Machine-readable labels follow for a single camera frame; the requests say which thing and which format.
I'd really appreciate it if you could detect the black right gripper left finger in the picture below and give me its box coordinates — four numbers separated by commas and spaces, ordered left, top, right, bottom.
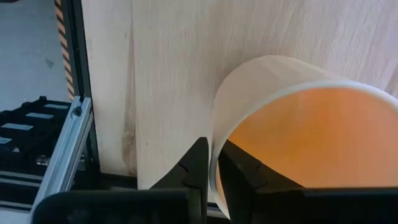
32, 136, 213, 224

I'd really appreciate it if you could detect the small cream cup orange inside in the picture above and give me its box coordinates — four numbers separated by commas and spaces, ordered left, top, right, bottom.
210, 55, 398, 219

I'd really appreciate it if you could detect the silver aluminium profile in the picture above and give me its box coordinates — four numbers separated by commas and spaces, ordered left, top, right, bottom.
29, 95, 95, 220

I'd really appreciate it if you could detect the yellow black hazard tape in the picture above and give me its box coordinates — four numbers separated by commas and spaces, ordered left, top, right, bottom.
53, 0, 76, 101

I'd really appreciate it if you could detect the black equipment tray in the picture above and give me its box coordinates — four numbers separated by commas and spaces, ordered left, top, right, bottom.
0, 95, 73, 213

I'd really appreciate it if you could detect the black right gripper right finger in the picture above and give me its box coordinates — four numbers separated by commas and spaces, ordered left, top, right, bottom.
216, 139, 398, 224

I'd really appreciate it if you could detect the black aluminium table frame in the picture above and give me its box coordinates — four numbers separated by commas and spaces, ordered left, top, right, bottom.
66, 0, 138, 191

